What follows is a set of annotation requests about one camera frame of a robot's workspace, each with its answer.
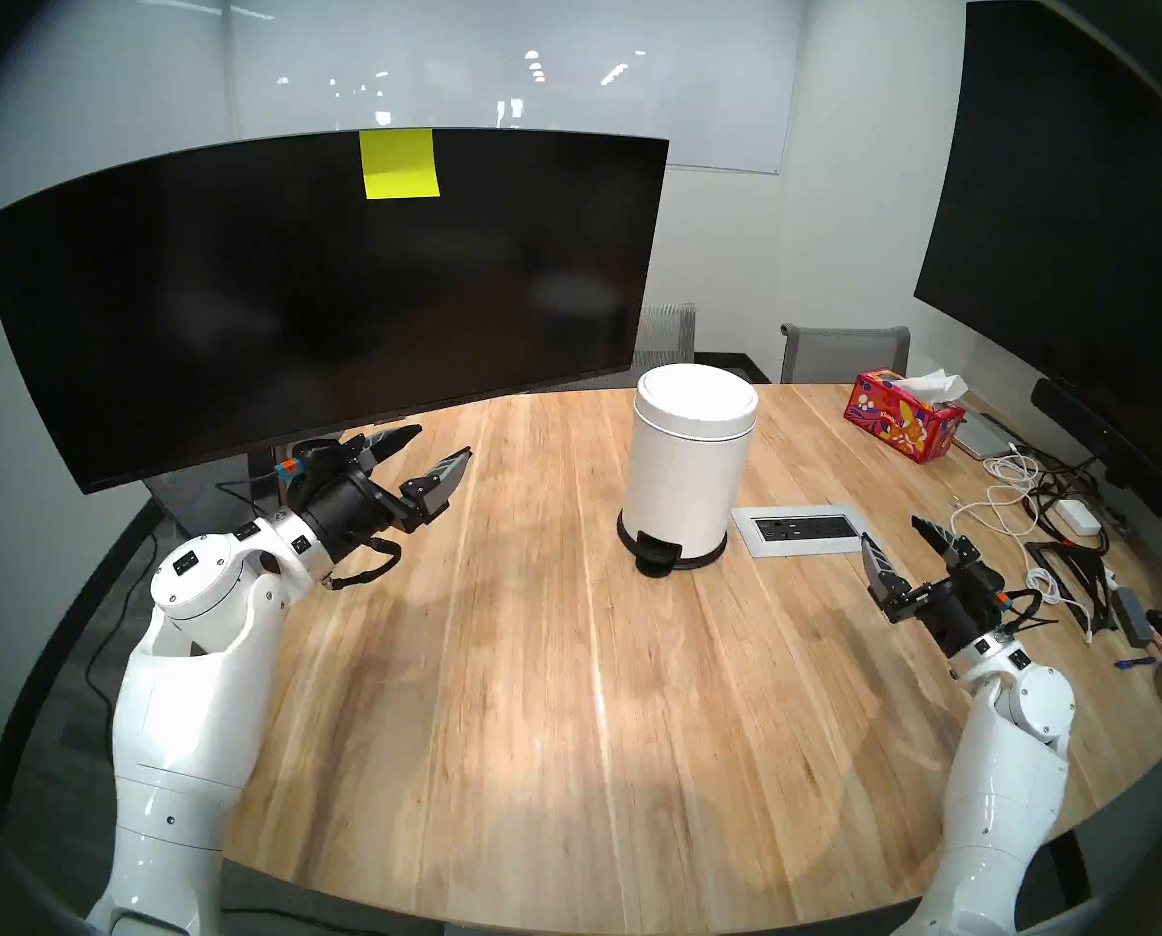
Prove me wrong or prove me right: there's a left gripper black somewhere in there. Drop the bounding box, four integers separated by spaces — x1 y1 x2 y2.
293 423 473 560

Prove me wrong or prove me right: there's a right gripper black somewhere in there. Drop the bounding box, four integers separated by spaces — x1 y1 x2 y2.
859 515 1006 657

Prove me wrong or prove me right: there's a white pedal trash can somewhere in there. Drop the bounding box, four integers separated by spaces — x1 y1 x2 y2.
616 363 759 579

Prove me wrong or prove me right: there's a yellow sticky note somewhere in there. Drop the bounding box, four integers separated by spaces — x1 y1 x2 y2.
359 128 442 201

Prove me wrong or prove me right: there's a curved black computer monitor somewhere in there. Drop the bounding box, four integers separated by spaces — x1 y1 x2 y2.
0 128 670 496

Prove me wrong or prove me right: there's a silver table outlet panel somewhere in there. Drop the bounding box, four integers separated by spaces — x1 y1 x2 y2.
731 503 874 560

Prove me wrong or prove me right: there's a silver laptop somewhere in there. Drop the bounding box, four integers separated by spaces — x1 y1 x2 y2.
951 408 1023 460

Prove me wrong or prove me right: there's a red patterned tissue box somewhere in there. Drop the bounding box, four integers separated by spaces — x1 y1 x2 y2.
843 369 969 465

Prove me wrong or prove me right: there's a black folding laptop stand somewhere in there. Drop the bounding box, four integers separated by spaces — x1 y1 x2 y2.
1025 539 1120 633

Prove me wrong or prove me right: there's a grey adapter block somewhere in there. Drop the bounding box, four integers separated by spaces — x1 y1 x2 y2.
1112 585 1155 646

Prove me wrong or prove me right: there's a black video sound bar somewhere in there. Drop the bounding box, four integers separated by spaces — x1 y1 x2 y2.
1031 376 1162 518

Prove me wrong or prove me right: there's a white glass whiteboard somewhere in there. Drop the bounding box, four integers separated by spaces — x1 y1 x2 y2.
225 0 804 176

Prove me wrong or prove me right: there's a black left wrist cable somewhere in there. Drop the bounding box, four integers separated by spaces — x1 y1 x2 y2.
323 537 405 592

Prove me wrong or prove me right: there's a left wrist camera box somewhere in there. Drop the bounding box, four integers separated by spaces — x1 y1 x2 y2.
274 439 350 498

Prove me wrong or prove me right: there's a white charging cable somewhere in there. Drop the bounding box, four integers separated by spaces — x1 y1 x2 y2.
949 451 1094 644

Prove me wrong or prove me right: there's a black floor power cable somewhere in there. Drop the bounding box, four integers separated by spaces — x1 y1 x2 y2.
84 529 163 750

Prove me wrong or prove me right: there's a large black wall television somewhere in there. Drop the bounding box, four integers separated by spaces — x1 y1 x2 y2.
914 0 1162 516

